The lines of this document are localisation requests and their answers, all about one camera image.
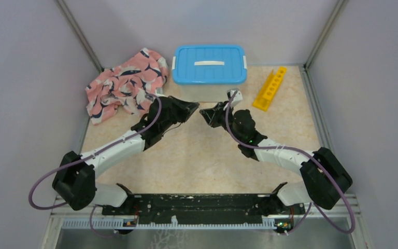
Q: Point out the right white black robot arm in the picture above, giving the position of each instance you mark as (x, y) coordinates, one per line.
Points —
(324, 178)

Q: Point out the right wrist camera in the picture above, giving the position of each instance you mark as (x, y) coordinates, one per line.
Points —
(234, 96)

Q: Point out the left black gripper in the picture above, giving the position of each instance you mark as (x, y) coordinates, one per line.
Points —
(190, 108)

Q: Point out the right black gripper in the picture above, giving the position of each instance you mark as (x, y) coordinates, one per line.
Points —
(213, 115)

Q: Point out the blue plastic bin lid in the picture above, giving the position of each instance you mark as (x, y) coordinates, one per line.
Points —
(209, 64)

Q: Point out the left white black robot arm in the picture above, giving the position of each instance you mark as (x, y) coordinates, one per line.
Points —
(75, 182)

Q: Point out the yellow test tube rack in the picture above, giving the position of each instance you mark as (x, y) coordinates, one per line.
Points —
(269, 89)

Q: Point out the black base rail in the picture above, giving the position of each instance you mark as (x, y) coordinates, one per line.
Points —
(211, 209)

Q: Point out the pink patterned cloth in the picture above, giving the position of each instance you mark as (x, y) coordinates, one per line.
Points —
(126, 86)

